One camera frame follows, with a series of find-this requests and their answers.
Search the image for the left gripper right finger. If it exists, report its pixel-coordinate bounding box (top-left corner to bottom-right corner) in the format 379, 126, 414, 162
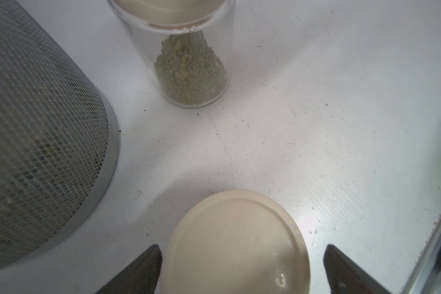
323, 245, 390, 294

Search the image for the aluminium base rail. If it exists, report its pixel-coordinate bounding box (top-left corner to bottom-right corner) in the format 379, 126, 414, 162
402, 217, 441, 294

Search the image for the glass jar with beans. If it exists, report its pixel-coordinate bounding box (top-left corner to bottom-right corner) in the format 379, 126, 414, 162
109, 0, 236, 109
155, 189, 312, 294

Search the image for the cream lid of far jar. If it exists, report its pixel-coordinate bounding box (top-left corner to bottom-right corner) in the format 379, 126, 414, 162
155, 189, 312, 294

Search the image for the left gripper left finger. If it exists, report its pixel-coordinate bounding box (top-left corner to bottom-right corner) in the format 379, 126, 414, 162
97, 245, 162, 294

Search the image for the grey mesh trash bin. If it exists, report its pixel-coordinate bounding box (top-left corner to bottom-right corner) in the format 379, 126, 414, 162
0, 1, 120, 270

